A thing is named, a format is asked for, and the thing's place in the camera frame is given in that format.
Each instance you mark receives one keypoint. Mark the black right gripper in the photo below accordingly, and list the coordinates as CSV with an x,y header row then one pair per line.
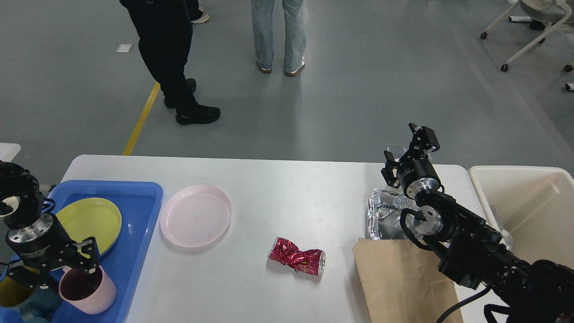
x,y
417,174

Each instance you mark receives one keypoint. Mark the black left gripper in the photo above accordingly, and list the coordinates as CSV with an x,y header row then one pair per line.
x,y
44,246

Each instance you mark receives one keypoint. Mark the pink plastic cup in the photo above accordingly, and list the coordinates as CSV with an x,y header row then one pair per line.
x,y
90,293

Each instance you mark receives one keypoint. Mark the pink plastic plate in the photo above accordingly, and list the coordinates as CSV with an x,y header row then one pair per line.
x,y
196,216

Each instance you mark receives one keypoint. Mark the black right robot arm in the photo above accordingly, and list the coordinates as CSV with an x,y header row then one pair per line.
x,y
470,251

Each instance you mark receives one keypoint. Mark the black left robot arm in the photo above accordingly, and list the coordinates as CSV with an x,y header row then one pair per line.
x,y
22,197

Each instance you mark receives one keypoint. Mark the teal mug yellow inside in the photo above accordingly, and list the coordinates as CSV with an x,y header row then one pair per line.
x,y
29,305

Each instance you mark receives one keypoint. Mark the yellow plastic plate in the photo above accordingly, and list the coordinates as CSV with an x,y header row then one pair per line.
x,y
92,217

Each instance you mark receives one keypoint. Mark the aluminium foil tray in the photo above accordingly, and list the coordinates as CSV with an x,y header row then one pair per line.
x,y
383,216

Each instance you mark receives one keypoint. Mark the blue plastic tray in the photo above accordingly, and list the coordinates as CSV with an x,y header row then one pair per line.
x,y
139,204

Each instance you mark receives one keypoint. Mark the white side table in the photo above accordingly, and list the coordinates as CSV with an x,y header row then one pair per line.
x,y
7,152

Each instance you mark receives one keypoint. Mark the brown paper bag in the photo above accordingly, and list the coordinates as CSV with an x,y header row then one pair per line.
x,y
401,282

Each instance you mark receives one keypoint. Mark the beige plastic bin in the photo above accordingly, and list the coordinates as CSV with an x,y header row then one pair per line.
x,y
535,205

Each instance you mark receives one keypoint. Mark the crushed red can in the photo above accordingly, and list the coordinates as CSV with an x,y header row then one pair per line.
x,y
311,262

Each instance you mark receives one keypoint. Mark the person in black trousers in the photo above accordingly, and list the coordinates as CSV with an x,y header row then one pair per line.
x,y
165,35

